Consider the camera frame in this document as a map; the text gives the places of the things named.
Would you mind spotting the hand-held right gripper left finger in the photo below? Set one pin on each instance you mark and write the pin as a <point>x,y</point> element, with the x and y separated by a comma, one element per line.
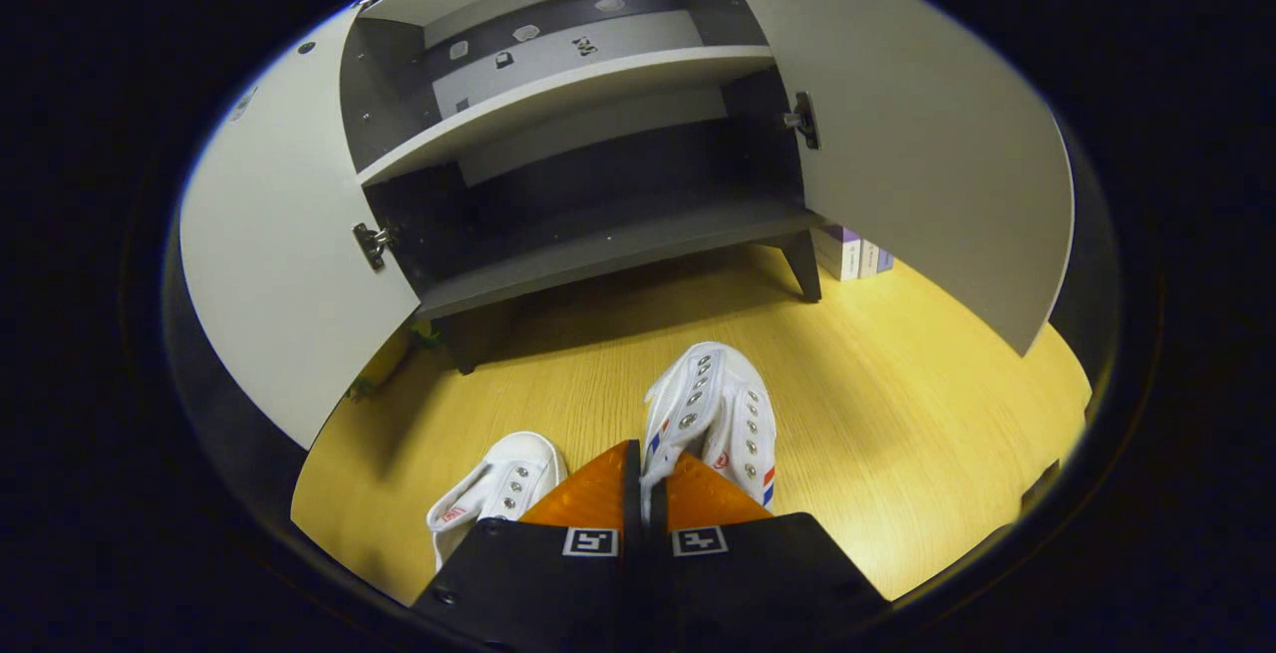
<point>558,583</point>

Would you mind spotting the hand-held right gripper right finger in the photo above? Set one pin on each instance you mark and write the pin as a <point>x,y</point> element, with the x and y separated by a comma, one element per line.
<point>758,583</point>

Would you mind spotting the white canvas shoe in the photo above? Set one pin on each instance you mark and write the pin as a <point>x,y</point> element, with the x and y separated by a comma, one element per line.
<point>708,394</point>
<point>498,484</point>

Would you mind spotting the white shoe cabinet door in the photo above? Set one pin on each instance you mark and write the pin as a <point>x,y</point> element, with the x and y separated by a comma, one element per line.
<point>289,264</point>
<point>927,135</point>

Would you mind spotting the yellow plush toy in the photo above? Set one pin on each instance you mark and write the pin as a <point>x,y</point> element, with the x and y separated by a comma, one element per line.
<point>387,359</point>

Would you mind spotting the white book black lettering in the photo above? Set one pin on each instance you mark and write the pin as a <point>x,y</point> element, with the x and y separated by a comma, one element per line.
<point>868,259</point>

